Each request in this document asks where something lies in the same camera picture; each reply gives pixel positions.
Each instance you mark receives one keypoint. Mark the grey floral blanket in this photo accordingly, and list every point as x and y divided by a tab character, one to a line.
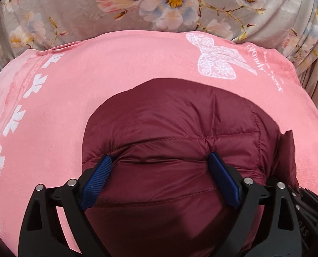
81	10

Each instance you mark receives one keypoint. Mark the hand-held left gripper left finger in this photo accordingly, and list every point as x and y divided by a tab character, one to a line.
96	182

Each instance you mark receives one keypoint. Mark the pink printed blanket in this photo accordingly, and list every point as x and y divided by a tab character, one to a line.
94	80

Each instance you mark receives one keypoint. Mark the maroon puffer jacket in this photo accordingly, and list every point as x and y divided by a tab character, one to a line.
175	117

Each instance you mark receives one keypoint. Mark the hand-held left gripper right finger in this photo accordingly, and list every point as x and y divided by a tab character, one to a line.
224	179

